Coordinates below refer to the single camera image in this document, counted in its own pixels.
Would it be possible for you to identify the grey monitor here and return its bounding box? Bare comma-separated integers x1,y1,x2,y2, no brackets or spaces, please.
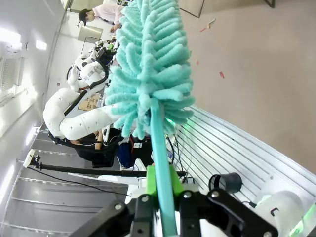
77,26,104,41

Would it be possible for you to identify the long pink paper scrap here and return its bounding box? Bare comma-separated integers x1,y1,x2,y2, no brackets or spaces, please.
199,18,216,33

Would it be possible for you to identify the black cup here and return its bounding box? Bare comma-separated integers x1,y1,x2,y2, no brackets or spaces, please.
208,172,243,195

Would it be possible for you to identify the black camera pole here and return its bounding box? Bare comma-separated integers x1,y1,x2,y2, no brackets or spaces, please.
27,155,187,178

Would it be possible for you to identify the blue cloth bag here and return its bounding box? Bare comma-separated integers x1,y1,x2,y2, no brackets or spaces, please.
116,142,136,170

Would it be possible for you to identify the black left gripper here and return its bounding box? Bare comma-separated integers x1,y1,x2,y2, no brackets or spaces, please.
95,40,117,66

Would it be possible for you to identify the black box with red label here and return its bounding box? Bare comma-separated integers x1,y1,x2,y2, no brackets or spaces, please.
129,135,153,166

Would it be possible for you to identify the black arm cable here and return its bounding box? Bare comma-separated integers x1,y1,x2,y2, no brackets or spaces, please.
63,59,111,117

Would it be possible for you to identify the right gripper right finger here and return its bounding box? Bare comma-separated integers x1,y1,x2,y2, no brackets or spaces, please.
170,165,279,237

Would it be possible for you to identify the aluminium slotted frame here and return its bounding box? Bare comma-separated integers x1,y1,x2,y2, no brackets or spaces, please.
170,105,316,205

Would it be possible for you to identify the seated person in black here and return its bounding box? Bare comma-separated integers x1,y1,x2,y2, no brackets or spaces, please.
70,130,119,169

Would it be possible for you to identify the teal microfibre duster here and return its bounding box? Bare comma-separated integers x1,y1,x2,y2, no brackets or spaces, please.
105,0,196,237

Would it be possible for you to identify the cardboard box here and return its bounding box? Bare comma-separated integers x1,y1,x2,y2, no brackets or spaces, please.
78,92,101,111

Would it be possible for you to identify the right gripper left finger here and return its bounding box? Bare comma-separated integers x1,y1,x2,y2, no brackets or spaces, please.
81,165,161,237

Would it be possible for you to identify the person in pink shirt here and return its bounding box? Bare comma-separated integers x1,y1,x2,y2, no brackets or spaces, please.
78,2,124,33

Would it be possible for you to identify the white camera box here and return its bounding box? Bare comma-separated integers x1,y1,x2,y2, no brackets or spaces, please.
23,149,35,168

